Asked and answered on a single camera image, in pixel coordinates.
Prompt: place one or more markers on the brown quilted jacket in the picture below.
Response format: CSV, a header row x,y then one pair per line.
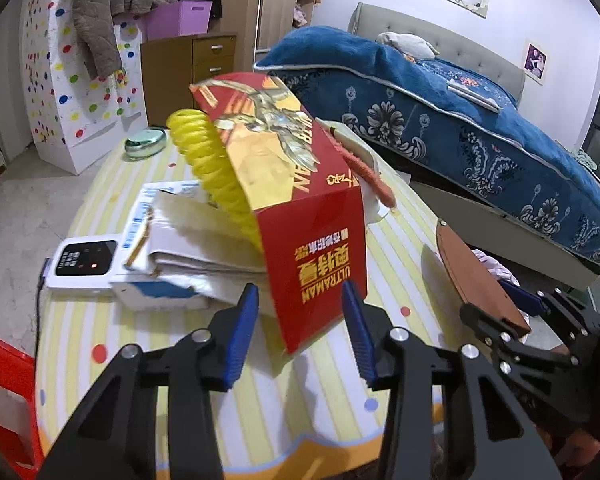
x,y
105,10

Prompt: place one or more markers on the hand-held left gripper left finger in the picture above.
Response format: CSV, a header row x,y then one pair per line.
x,y
240,340

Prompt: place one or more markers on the grey upholstered bed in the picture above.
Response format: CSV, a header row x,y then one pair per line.
x,y
480,55

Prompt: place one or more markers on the brown cardboard piece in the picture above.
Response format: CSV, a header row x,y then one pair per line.
x,y
475,275

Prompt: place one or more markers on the yellow spiral coil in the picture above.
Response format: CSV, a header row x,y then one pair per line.
x,y
205,155

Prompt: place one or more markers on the red plastic stool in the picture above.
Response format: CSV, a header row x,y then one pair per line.
x,y
5,360

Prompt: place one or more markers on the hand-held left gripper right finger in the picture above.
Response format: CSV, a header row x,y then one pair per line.
x,y
360,340

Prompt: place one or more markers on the white book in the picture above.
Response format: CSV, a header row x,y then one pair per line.
x,y
472,95

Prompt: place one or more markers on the polka dot white wardrobe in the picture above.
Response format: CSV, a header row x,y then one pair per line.
x,y
55,85

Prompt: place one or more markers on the small purple wall poster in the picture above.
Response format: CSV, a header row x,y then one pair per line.
x,y
535,60

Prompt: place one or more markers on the blue patterned blanket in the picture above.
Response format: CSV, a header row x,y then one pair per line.
x,y
430,110

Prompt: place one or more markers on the wooden drawer cabinet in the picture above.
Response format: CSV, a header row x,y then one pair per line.
x,y
170,80

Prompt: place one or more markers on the wooden wardrobe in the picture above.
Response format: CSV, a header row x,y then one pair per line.
x,y
275,0

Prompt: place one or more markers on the grey white pillow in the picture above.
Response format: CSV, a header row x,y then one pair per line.
x,y
407,44

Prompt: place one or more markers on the white device with black screen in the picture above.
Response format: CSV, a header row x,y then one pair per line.
x,y
80,260

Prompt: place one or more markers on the yellow striped tablecloth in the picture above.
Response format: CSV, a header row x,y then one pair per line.
x,y
80,335

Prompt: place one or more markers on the purple storage box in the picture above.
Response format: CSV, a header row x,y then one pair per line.
x,y
180,20

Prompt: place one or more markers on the green cloth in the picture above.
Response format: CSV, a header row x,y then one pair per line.
x,y
586,159

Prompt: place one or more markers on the white and blue carton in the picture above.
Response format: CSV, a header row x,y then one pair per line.
x,y
140,220

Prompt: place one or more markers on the red printed cardboard box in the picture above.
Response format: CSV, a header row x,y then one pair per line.
x,y
310,240

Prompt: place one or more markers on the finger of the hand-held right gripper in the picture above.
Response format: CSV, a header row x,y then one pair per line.
x,y
485,327
525,296

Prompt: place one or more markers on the green round tin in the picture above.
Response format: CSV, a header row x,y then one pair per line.
x,y
145,144

